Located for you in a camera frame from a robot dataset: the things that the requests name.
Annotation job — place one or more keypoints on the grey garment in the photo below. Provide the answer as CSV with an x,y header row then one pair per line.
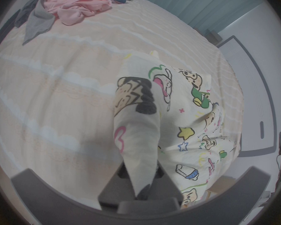
x,y
38,20

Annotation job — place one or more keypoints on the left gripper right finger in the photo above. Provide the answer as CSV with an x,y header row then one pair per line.
x,y
166,186

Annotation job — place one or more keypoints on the white printed pyjama top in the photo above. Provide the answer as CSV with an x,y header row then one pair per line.
x,y
140,135

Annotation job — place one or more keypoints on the pink garment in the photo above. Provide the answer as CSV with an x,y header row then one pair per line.
x,y
77,5

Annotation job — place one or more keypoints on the bed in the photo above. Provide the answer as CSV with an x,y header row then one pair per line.
x,y
68,97

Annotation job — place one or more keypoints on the white wardrobe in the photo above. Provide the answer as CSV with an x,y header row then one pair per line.
x,y
250,83

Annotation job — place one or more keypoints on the blue-green curtain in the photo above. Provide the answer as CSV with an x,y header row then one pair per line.
x,y
192,3

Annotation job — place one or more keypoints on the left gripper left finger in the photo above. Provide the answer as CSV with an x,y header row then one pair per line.
x,y
114,189

